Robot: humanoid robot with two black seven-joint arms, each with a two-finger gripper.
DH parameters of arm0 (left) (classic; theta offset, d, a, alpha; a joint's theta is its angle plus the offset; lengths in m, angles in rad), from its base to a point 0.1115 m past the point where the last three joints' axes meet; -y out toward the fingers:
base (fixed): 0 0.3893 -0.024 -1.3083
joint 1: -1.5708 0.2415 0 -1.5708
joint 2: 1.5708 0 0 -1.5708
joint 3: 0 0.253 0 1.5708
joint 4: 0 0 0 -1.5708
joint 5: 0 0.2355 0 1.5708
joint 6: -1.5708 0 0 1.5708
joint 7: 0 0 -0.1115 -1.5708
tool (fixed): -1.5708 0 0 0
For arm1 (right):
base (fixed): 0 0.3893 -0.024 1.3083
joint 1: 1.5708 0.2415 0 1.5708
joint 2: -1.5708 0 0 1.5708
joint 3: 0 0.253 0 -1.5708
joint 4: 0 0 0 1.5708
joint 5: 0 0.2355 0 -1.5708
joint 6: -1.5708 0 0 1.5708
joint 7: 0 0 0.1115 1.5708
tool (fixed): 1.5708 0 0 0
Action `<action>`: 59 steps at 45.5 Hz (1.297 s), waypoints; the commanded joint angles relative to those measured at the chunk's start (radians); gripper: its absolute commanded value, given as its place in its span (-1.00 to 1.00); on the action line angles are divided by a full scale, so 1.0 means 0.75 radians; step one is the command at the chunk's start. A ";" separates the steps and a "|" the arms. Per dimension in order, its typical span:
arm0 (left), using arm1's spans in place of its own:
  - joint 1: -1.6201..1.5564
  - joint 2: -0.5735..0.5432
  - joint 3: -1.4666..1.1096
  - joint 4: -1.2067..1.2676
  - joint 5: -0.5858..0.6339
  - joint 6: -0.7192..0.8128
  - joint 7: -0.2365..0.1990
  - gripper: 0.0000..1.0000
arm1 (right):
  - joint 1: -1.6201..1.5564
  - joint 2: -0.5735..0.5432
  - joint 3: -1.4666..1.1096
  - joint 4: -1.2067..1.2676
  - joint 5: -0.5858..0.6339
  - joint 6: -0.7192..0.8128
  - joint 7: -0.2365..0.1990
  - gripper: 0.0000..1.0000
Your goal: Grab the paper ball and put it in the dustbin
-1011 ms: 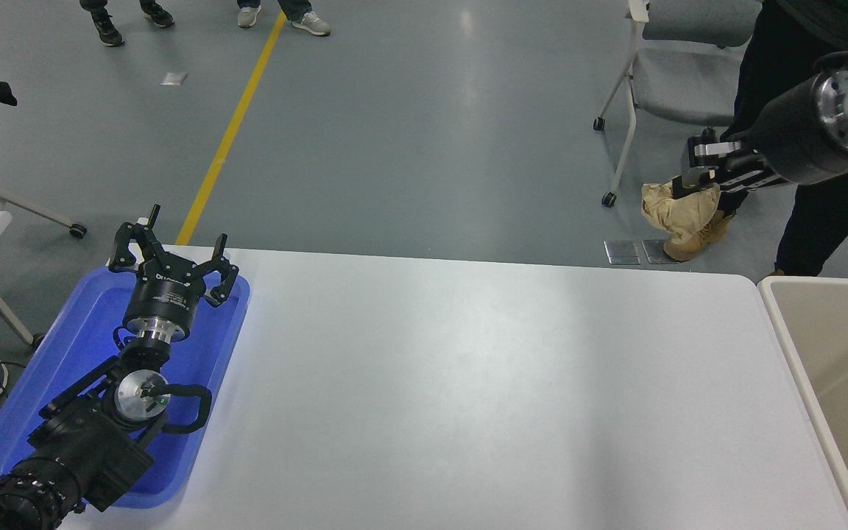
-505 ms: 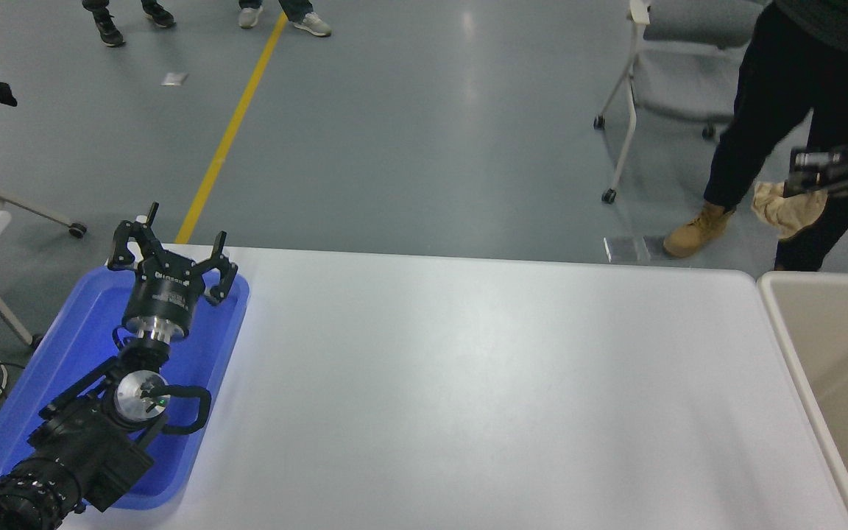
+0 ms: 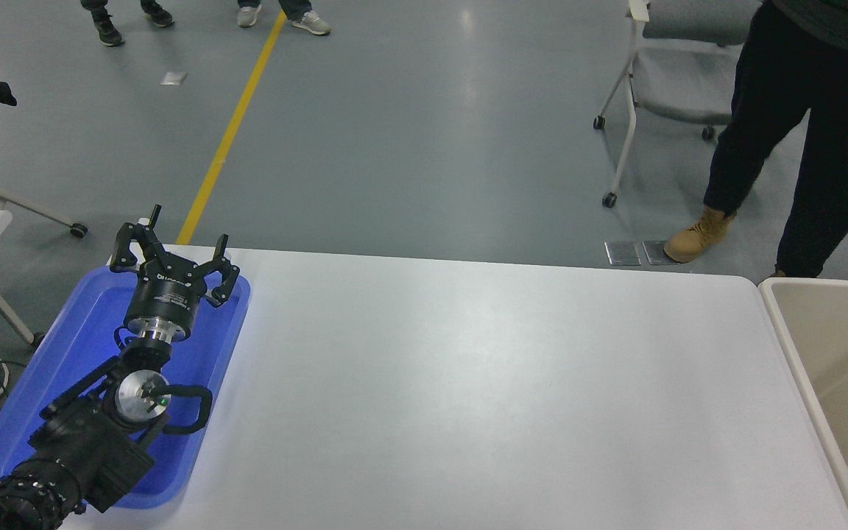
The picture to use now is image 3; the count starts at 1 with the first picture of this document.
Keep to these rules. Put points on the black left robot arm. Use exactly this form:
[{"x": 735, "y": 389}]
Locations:
[{"x": 85, "y": 442}]

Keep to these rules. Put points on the grey wheeled chair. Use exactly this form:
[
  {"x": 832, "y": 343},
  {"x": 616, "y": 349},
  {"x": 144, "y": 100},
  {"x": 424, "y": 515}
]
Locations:
[{"x": 678, "y": 88}]

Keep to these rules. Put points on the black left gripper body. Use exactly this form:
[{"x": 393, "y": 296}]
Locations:
[{"x": 164, "y": 299}]

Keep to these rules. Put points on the blue plastic tray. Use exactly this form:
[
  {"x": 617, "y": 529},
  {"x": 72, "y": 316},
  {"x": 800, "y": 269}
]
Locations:
[{"x": 63, "y": 346}]

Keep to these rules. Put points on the metal floor plate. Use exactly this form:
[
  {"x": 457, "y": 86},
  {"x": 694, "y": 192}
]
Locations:
[
  {"x": 622, "y": 252},
  {"x": 654, "y": 252}
]

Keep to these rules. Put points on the large pale bin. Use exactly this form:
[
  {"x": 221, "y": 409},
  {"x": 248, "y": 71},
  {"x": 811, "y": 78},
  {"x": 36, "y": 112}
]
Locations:
[{"x": 843, "y": 368}]

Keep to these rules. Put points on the white-framed wheeled chair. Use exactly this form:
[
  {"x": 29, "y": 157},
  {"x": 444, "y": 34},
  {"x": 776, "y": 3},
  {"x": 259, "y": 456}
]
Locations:
[{"x": 4, "y": 197}]

